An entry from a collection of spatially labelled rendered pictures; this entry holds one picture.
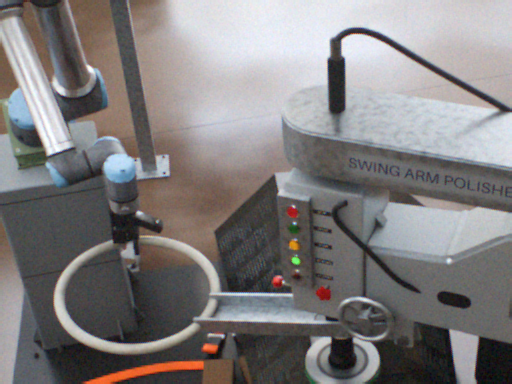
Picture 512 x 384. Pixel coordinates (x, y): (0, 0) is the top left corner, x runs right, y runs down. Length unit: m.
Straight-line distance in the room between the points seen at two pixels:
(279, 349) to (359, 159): 0.99
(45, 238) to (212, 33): 2.89
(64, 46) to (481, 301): 1.66
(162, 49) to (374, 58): 1.37
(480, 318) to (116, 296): 2.05
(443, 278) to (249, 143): 3.07
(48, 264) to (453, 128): 2.15
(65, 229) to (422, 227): 1.82
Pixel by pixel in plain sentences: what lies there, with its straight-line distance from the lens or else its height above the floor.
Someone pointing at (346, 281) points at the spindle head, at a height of 1.31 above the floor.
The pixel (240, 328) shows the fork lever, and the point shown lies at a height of 0.99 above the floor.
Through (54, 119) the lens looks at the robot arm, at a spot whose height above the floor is 1.37.
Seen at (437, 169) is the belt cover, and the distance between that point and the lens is 2.00.
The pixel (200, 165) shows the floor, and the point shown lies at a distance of 5.03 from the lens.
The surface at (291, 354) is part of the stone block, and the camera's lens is 2.82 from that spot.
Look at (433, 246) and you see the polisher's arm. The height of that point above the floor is 1.44.
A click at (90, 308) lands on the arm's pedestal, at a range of 3.99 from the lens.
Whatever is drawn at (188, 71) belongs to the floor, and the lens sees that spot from 5.89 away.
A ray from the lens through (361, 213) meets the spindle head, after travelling 2.14.
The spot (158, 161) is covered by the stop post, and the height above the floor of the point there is 0.01.
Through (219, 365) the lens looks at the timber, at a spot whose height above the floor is 0.13.
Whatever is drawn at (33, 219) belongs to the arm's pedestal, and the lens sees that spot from 3.68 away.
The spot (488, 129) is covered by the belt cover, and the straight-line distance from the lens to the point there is 2.08.
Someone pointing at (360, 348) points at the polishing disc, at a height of 0.90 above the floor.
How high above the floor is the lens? 2.87
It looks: 41 degrees down
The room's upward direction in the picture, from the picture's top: 2 degrees counter-clockwise
